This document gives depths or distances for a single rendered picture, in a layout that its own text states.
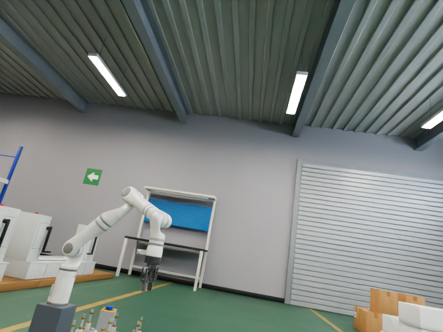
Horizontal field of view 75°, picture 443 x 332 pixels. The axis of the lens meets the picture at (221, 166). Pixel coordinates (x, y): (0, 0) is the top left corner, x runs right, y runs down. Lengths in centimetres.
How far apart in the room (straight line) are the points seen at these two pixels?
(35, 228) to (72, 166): 415
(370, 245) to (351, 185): 129
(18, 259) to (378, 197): 642
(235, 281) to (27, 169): 578
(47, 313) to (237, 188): 539
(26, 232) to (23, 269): 42
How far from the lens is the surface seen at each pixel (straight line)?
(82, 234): 178
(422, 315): 346
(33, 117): 932
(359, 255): 682
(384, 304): 487
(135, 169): 735
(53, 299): 186
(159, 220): 143
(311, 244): 657
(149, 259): 144
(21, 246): 418
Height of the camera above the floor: 67
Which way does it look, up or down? 17 degrees up
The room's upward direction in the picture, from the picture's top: 10 degrees clockwise
